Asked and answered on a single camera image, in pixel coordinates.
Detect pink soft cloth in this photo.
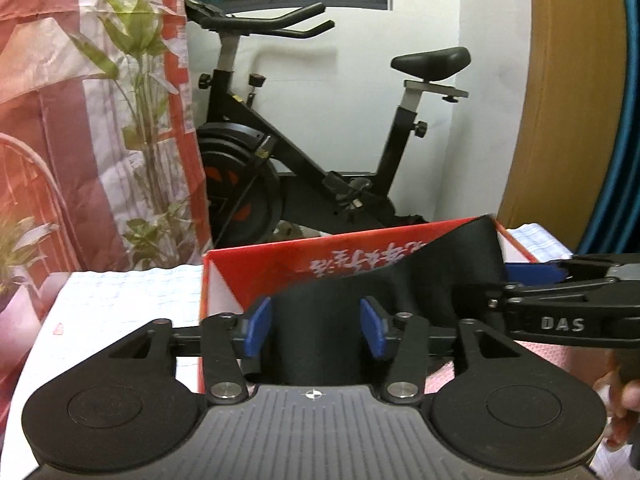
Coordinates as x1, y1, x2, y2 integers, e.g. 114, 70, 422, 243
424, 341, 605, 393

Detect black sleep mask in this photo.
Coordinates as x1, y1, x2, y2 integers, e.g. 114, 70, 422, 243
259, 216, 506, 386

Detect person right hand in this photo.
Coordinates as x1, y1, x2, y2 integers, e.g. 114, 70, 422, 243
593, 349, 639, 451

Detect blue curtain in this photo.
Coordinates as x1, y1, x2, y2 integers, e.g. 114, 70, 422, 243
574, 0, 640, 256

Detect red strawberry cardboard box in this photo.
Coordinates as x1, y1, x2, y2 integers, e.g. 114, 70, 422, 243
201, 216, 566, 386

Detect blue plaid tablecloth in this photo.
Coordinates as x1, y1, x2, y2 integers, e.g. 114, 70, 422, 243
0, 223, 640, 480

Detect black exercise bike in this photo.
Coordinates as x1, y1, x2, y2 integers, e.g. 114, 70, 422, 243
183, 0, 472, 250

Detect pink printed backdrop cloth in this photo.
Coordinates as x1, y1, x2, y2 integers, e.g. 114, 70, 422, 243
0, 0, 214, 411

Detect wooden door frame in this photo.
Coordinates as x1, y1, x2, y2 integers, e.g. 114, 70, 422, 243
498, 0, 628, 249

